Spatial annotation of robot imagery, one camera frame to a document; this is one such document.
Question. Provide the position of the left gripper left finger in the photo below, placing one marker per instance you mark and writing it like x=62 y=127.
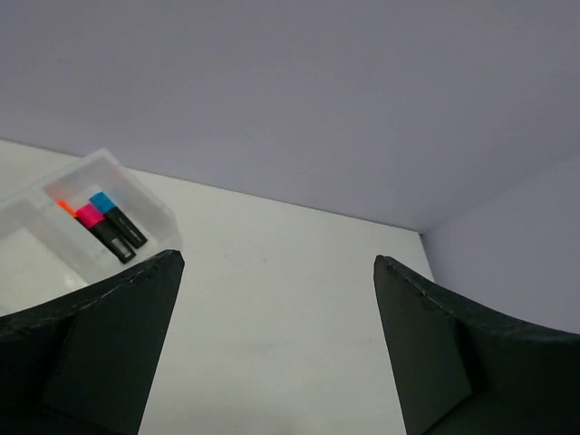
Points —
x=84 y=363

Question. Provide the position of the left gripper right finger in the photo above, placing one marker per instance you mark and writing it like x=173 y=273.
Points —
x=462 y=368

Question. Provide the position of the pink highlighter marker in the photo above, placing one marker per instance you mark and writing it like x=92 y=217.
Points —
x=93 y=220

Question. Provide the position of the orange highlighter marker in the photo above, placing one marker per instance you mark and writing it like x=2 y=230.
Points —
x=64 y=205

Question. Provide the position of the blue highlighter marker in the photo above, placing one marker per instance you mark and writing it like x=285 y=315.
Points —
x=119 y=219

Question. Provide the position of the white three-compartment plastic tray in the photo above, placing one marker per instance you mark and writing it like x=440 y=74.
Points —
x=45 y=253

